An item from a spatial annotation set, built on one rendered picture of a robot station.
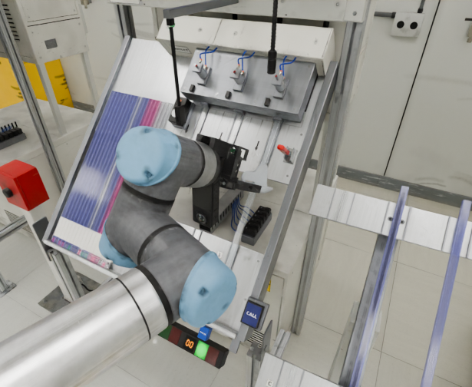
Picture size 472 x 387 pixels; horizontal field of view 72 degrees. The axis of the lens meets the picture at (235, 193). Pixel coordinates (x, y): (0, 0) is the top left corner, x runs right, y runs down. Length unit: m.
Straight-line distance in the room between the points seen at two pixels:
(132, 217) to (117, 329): 0.15
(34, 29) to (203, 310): 1.74
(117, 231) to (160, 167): 0.11
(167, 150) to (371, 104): 2.15
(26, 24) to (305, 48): 1.40
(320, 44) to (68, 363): 0.77
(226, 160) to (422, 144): 2.07
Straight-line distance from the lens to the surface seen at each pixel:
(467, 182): 2.69
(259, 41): 0.91
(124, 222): 0.45
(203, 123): 0.94
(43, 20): 1.98
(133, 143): 0.42
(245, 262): 0.81
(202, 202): 0.60
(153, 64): 1.13
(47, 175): 2.08
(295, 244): 1.17
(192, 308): 0.36
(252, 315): 0.77
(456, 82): 2.42
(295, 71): 0.86
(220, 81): 0.91
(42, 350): 0.35
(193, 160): 0.46
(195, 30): 1.01
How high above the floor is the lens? 1.44
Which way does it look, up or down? 36 degrees down
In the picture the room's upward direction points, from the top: straight up
